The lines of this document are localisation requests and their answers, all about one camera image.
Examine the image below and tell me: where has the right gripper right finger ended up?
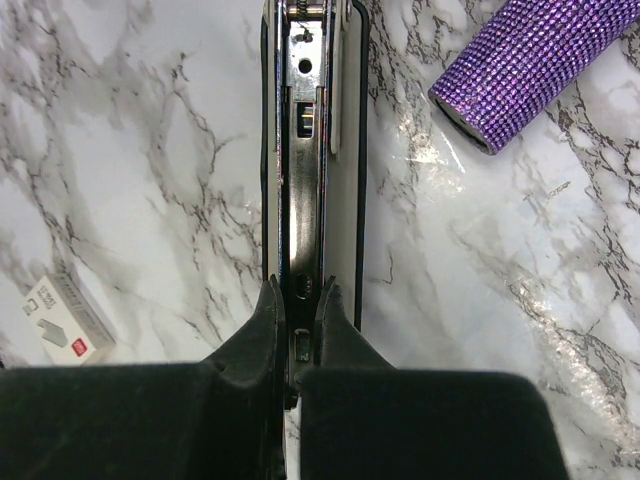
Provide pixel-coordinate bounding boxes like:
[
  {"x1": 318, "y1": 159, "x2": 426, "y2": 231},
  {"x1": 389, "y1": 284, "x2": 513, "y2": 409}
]
[{"x1": 299, "y1": 280, "x2": 568, "y2": 479}]

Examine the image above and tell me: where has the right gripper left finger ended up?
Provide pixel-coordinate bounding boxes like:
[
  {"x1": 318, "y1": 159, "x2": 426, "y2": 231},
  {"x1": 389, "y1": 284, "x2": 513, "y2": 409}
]
[{"x1": 1, "y1": 279, "x2": 287, "y2": 479}]

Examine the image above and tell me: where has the grey black stapler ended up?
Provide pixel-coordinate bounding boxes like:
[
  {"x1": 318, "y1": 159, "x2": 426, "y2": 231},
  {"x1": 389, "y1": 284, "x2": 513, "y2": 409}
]
[{"x1": 261, "y1": 1, "x2": 370, "y2": 408}]

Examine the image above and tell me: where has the purple glitter microphone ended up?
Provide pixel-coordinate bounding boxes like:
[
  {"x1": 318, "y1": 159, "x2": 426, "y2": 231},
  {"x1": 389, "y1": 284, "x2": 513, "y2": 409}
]
[{"x1": 428, "y1": 1, "x2": 639, "y2": 155}]

